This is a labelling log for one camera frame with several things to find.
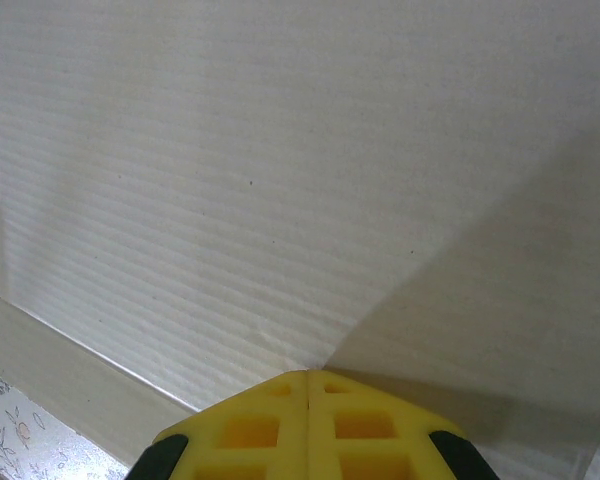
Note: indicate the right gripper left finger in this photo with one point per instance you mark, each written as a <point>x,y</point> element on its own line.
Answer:
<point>250,440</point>

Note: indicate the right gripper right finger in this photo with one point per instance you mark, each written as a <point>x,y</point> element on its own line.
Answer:
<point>370,435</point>

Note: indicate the floral table cover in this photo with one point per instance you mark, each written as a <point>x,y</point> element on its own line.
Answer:
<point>10,440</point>

